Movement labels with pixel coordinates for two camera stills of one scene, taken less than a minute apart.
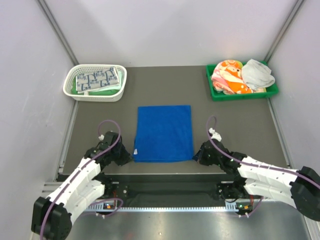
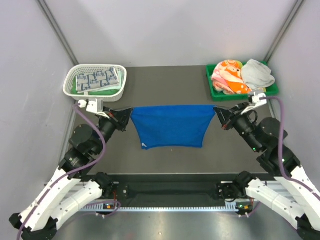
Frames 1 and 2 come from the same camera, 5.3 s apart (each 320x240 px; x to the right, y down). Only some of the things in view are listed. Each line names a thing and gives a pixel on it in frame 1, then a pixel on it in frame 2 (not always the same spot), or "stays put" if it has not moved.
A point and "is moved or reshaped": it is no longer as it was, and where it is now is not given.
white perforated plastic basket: [95, 82] stays put
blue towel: [163, 134] is moved or reshaped
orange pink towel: [226, 77] stays put
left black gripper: [126, 155] → [119, 117]
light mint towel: [120, 78] stays put
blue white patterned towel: [97, 80] stays put
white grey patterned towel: [256, 75] stays put
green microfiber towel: [110, 92] stays put
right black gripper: [199, 156] → [225, 115]
